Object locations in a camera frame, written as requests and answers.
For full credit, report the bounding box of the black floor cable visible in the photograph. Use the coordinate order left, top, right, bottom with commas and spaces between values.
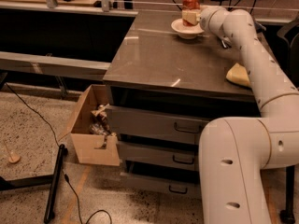
5, 83, 113, 224

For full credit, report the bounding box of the black stand leg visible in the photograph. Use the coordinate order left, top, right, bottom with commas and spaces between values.
0, 144, 68, 224

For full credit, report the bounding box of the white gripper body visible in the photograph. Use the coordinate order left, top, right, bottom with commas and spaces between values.
200, 7, 228, 32

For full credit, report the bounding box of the grey drawer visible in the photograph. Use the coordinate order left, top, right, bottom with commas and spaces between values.
107, 105, 209, 145
121, 173, 201, 199
118, 141, 198, 171

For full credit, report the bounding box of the trash in cardboard box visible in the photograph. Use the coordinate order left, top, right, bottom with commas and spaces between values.
89, 105, 111, 136

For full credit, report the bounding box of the red coke can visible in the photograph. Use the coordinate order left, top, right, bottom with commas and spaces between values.
181, 0, 202, 28

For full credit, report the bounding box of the white paper bowl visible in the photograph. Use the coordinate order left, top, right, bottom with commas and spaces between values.
171, 19, 204, 39

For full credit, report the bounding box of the grey drawer cabinet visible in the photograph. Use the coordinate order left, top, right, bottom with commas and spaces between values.
104, 11, 259, 186

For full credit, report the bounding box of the bottom grey drawer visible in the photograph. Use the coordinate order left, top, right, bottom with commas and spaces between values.
121, 173, 201, 199

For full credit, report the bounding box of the top grey drawer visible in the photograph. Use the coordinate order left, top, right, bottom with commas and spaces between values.
107, 105, 209, 145

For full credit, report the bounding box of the cardboard box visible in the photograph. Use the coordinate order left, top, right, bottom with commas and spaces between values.
59, 85, 120, 166

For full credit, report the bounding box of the middle grey drawer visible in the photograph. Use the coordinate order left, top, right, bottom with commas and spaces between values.
118, 141, 198, 171

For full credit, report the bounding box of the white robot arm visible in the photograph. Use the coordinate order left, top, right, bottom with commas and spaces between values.
194, 6, 299, 224

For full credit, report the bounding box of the small wooden floor cone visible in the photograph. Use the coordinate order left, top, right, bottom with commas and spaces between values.
5, 144, 21, 164

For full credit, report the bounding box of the yellow sponge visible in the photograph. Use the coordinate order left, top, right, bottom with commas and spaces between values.
226, 63, 250, 88

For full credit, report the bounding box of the blue chip bag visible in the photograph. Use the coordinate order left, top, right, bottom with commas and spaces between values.
221, 21, 266, 49

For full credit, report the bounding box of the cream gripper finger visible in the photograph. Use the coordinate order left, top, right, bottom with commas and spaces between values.
182, 9, 200, 26

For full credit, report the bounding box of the grey metal rail beam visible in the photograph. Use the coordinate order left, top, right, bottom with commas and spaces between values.
0, 51, 110, 81

